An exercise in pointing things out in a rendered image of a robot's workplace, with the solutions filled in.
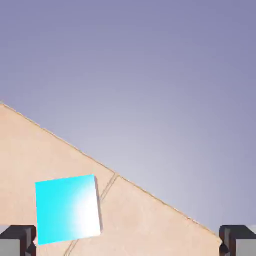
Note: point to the large cyan box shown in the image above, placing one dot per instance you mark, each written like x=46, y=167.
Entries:
x=64, y=210

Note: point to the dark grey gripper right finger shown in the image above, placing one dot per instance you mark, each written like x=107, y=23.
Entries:
x=234, y=233

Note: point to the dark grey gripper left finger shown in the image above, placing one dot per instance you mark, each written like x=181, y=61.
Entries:
x=22, y=234

